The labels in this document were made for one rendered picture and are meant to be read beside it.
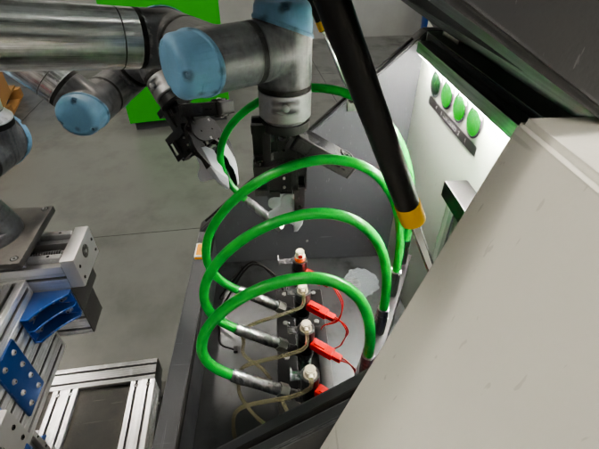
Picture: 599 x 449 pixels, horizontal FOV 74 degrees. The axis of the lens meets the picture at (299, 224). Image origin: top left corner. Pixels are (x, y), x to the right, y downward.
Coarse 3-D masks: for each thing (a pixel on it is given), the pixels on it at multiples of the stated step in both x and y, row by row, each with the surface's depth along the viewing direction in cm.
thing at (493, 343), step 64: (576, 128) 21; (512, 192) 22; (576, 192) 18; (448, 256) 27; (512, 256) 21; (576, 256) 17; (448, 320) 25; (512, 320) 20; (576, 320) 17; (384, 384) 33; (448, 384) 24; (512, 384) 20; (576, 384) 16; (320, 448) 46; (384, 448) 31; (448, 448) 24; (512, 448) 19; (576, 448) 16
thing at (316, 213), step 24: (288, 216) 49; (312, 216) 49; (336, 216) 49; (240, 240) 50; (216, 264) 52; (384, 264) 54; (384, 288) 58; (384, 312) 61; (240, 336) 62; (264, 336) 63
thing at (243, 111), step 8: (312, 88) 62; (320, 88) 62; (328, 88) 61; (336, 88) 61; (344, 88) 61; (344, 96) 61; (248, 104) 68; (256, 104) 67; (240, 112) 69; (248, 112) 69; (232, 120) 70; (240, 120) 71; (232, 128) 72; (224, 136) 73; (400, 136) 62; (224, 144) 75; (400, 144) 63; (408, 152) 64; (224, 160) 78; (408, 160) 64; (224, 168) 78; (232, 184) 80; (408, 232) 72; (408, 240) 73
